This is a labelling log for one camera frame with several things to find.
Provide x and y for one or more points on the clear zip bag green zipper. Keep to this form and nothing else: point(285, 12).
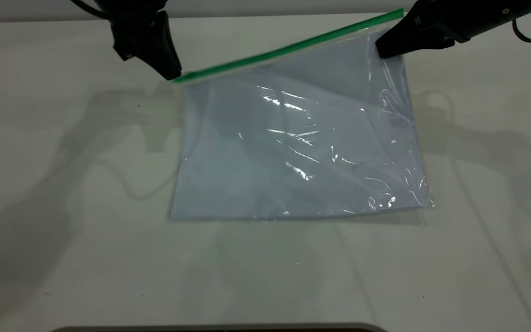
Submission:
point(293, 147)

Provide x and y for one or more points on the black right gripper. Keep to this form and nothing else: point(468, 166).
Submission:
point(473, 16)

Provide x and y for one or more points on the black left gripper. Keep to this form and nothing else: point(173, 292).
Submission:
point(132, 9)

